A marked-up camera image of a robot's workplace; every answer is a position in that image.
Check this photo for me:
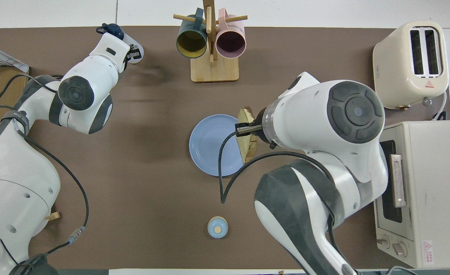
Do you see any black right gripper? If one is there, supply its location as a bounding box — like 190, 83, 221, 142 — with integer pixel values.
255, 107, 276, 149

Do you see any blue round plate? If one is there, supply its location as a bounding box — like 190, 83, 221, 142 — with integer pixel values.
189, 114, 245, 177

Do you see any white toaster oven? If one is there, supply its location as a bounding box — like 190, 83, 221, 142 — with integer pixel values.
374, 120, 450, 269

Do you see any dark teal mug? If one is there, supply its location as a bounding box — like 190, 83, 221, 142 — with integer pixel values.
176, 8, 208, 59

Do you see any marble patterned cloth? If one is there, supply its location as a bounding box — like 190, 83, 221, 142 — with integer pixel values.
0, 41, 30, 73

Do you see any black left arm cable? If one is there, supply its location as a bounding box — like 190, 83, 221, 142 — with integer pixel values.
0, 74, 90, 275

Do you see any small blue lidded jar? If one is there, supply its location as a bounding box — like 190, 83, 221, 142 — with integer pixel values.
207, 216, 229, 239

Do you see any squeeze bottle with blue cap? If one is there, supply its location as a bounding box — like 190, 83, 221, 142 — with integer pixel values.
96, 23, 144, 64

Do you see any wooden shelf with wire basket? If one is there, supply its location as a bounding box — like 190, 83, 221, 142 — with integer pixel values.
0, 50, 30, 151

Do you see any white toaster cord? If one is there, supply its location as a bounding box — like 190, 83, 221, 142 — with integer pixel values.
432, 91, 449, 121

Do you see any brown table mat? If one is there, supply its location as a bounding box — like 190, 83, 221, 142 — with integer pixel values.
0, 26, 450, 270

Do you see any cream two-slot toaster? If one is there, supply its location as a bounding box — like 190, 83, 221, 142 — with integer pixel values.
373, 20, 450, 111

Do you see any wooden mug tree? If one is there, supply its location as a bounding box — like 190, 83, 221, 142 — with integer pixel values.
173, 0, 248, 83

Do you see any slice of toast bread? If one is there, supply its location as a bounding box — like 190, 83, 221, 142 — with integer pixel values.
236, 106, 259, 165

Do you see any pink mug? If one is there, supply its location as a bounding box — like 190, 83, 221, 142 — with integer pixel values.
215, 8, 247, 59

